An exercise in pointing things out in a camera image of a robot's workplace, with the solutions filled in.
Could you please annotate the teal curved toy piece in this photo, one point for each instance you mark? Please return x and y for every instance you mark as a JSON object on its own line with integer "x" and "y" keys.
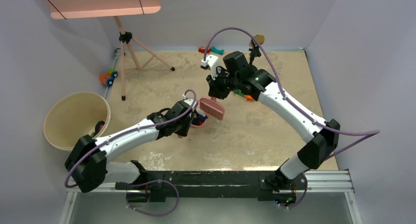
{"x": 216, "y": 50}

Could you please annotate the black stand gold microphone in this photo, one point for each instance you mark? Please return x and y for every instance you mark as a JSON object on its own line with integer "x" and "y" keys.
{"x": 254, "y": 47}

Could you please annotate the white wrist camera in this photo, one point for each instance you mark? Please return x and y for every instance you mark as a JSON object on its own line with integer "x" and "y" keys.
{"x": 212, "y": 64}
{"x": 190, "y": 103}

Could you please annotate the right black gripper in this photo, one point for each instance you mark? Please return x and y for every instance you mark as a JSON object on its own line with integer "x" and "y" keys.
{"x": 215, "y": 90}

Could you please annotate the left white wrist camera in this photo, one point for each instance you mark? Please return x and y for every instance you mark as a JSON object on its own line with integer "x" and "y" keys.
{"x": 190, "y": 103}

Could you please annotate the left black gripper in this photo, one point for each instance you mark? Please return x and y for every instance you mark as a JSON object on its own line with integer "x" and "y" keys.
{"x": 183, "y": 131}

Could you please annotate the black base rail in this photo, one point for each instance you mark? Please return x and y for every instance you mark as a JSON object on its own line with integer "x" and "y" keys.
{"x": 157, "y": 186}

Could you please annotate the beige round bucket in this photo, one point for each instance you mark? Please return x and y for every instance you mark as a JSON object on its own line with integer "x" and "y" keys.
{"x": 73, "y": 117}

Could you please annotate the red toy block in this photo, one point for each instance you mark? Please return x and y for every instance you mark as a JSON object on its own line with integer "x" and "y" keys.
{"x": 204, "y": 49}

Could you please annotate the green toy brick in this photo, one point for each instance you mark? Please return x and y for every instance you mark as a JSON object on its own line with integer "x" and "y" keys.
{"x": 238, "y": 92}

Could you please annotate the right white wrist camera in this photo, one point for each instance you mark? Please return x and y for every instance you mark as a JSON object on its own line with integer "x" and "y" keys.
{"x": 212, "y": 64}

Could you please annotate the pink hand brush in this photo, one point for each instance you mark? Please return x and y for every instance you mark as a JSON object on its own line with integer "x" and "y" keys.
{"x": 212, "y": 107}

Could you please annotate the orange horseshoe toy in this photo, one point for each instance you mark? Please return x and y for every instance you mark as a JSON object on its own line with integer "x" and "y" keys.
{"x": 248, "y": 97}

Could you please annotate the pink dustpan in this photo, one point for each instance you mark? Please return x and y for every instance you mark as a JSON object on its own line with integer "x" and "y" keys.
{"x": 183, "y": 132}

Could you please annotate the orange blue toy car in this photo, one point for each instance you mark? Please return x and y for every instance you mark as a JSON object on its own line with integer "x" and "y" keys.
{"x": 108, "y": 78}

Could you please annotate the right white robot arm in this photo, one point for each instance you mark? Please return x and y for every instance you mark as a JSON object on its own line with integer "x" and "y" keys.
{"x": 233, "y": 72}

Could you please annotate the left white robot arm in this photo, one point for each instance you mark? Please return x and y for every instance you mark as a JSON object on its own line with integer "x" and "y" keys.
{"x": 90, "y": 163}

